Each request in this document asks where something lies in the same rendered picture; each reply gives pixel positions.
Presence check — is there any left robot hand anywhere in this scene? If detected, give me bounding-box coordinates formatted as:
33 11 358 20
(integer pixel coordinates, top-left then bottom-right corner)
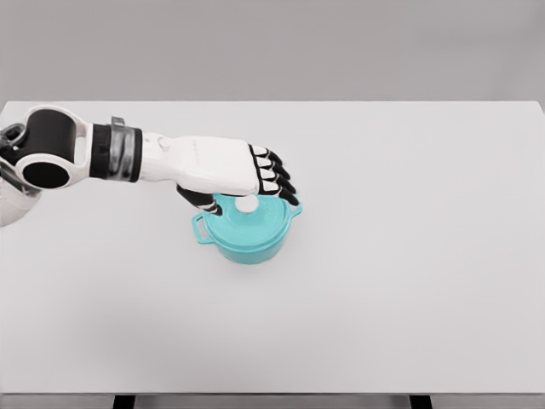
175 136 299 217

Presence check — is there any teal pot lid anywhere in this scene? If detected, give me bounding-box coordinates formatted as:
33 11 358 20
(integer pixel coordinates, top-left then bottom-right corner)
202 192 300 251

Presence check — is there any teal pot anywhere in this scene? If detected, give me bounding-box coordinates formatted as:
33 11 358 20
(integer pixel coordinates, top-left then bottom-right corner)
191 203 305 265

